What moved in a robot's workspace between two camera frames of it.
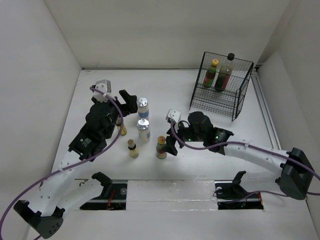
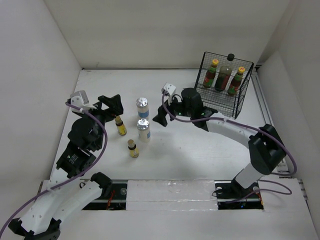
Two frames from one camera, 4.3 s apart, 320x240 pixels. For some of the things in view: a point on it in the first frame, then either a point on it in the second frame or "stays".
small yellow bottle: x=134 y=152 stays
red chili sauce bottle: x=160 y=153 -> x=236 y=81
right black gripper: x=169 y=146 -> x=160 y=118
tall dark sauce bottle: x=224 y=74 stays
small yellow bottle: x=123 y=131 stays
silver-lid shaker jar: x=143 y=127 stays
